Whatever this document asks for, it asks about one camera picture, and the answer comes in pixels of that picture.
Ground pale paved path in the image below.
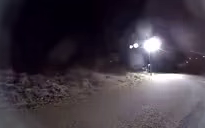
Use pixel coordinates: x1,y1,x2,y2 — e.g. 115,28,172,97
9,72,205,128

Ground street lamp on pole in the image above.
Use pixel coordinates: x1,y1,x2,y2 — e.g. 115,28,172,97
142,35,163,74

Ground rough grass verge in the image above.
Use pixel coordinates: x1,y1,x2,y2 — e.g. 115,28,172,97
0,68,148,111

